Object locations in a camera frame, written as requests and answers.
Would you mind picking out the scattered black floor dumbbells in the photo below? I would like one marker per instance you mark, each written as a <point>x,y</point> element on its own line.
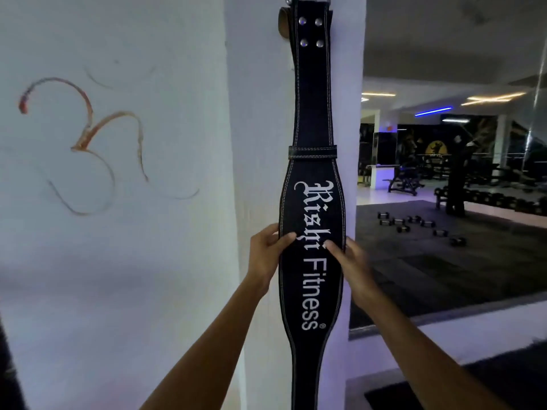
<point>402,229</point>

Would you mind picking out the row of racked dumbbells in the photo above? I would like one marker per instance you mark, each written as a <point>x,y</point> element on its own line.
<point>495,200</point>

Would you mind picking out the black punching bag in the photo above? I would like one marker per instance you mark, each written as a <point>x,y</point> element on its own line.
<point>458,179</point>

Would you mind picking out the person's right forearm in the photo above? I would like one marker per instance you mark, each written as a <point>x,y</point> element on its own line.
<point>427,362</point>

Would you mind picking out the person's right fingers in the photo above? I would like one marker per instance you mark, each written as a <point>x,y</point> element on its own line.
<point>339,251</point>

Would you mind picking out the blue ceiling light strip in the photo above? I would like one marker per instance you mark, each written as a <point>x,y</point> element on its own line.
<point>432,111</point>

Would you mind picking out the white counter desk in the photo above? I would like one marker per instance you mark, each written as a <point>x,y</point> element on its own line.
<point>381,177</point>

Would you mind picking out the black leather weightlifting belt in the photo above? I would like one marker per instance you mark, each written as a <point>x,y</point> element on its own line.
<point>311,123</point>

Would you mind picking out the black weight bench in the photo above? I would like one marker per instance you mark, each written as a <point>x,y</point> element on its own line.
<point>405,181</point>

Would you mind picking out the person's left hand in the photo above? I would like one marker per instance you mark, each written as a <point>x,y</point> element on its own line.
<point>261,260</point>

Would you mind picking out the person's left forearm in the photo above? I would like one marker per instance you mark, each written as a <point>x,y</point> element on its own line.
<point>205,358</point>

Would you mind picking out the person's left thumb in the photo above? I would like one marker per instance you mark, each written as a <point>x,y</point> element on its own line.
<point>284,242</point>

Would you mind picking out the large black rubber floor mat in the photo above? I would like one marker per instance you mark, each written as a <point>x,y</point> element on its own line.
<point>448,273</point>

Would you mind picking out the white ceiling light strip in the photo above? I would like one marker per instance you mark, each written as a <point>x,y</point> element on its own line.
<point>378,94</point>
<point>491,98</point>
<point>455,120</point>

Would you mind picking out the person's right hand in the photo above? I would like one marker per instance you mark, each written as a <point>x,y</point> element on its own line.
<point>357,273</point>

